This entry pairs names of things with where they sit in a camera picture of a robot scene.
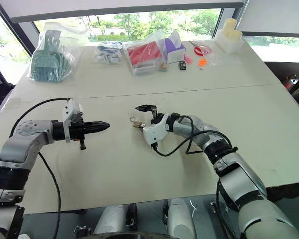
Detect silver rounded robot shell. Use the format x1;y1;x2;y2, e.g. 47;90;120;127
93;205;131;236
165;198;198;239

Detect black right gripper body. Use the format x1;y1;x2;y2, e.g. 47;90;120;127
150;105;164;124

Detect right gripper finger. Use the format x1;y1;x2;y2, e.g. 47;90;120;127
135;104;156;113

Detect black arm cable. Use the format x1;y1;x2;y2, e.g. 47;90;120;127
152;115;239;158
9;97;72;239

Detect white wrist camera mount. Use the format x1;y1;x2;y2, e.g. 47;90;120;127
142;114;169;147
61;99;85;143

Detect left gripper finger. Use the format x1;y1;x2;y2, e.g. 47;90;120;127
85;126;111;133
85;120;111;128

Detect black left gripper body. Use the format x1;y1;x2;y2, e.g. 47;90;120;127
69;116;87;151

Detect brass padlock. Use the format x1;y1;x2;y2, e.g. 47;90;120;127
130;117;143;129

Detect red box in clear bag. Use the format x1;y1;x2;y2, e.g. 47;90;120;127
122;31;170;78

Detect purple and white box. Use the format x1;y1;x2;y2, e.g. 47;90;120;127
164;34;188;64

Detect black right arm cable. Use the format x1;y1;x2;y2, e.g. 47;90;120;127
152;115;239;158

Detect red handled scissors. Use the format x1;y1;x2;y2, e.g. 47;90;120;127
189;40;213;57

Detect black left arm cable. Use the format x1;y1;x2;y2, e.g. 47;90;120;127
9;97;72;239

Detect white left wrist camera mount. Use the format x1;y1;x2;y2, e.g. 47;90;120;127
61;99;85;143

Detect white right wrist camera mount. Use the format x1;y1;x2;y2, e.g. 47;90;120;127
142;114;169;147

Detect green dustpans in clear bag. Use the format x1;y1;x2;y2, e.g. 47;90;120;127
26;22;83;85

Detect clear bag of white parts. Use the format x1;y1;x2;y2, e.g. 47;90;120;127
91;41;123;66

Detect red fire extinguisher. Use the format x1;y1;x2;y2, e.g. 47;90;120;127
285;74;299;89

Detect white roller blind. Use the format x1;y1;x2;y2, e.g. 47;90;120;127
0;0;245;24
236;0;299;38

